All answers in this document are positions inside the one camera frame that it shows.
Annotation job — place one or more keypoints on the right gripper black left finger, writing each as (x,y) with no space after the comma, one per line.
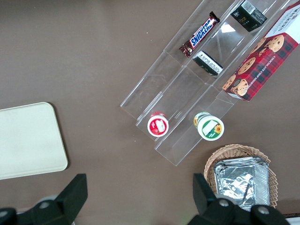
(68,199)

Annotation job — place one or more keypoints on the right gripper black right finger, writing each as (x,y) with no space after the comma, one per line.
(206,204)

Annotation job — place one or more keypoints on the light wicker basket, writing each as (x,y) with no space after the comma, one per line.
(234,150)

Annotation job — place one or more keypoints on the beige plastic tray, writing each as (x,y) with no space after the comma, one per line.
(28,140)

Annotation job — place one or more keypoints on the aluminium foil container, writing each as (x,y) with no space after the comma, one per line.
(236,180)

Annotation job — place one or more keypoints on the green lid snack cup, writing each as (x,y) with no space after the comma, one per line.
(211,129)

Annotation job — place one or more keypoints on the red lid snack cup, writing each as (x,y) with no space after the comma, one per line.
(158,126)

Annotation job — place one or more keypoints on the clear acrylic stepped shelf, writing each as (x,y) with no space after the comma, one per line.
(164,89)

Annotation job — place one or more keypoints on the black box with white label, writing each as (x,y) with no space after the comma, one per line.
(208,64)

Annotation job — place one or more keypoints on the red tartan cookie box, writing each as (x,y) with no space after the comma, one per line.
(262,65)

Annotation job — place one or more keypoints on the Snickers chocolate bar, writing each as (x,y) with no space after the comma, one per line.
(201,34)

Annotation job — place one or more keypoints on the black box with gold print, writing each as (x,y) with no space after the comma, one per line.
(248,16)

